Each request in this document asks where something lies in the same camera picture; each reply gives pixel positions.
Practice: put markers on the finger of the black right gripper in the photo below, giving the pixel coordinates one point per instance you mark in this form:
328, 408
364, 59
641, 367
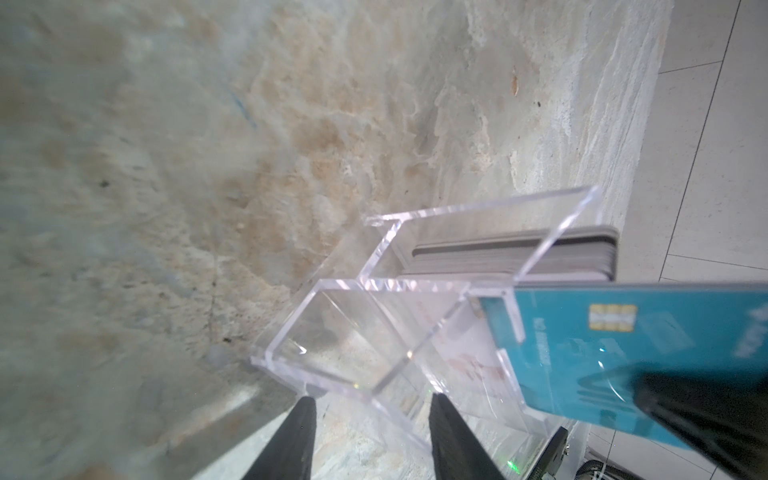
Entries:
724, 423

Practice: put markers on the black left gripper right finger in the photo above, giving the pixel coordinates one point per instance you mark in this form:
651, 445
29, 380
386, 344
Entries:
456, 452

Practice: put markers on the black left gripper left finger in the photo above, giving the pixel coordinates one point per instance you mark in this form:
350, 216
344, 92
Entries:
289, 453

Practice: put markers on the grey card stack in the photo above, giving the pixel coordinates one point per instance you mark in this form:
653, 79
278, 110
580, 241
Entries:
582, 254

